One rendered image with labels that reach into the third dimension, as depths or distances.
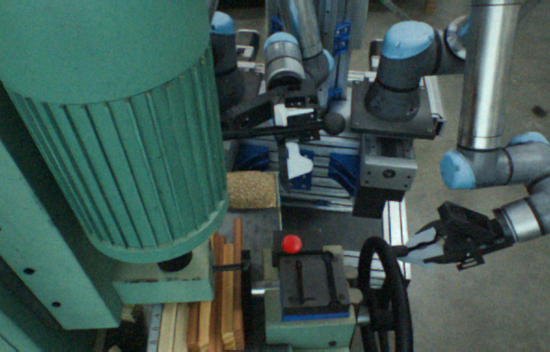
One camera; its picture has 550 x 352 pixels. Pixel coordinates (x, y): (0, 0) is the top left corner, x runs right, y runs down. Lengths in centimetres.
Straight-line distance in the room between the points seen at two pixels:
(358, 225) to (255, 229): 93
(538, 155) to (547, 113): 204
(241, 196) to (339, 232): 88
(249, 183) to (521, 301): 140
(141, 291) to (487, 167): 62
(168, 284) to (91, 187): 26
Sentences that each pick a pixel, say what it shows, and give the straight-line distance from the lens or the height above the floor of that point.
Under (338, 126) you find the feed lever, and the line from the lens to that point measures 63.
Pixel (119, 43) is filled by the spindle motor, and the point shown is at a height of 142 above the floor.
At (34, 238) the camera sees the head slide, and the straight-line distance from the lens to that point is 52.
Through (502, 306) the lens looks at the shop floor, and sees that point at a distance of 195.
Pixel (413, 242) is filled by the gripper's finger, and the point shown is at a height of 86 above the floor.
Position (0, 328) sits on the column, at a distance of 63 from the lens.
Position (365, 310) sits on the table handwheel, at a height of 83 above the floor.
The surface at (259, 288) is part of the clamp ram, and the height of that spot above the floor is 96.
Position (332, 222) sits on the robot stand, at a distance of 171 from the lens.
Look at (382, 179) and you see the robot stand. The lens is 118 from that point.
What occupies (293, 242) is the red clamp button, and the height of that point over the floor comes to 103.
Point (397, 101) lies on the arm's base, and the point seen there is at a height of 88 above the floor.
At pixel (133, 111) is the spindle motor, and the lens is 35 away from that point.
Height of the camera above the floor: 157
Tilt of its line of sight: 47 degrees down
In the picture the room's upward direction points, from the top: straight up
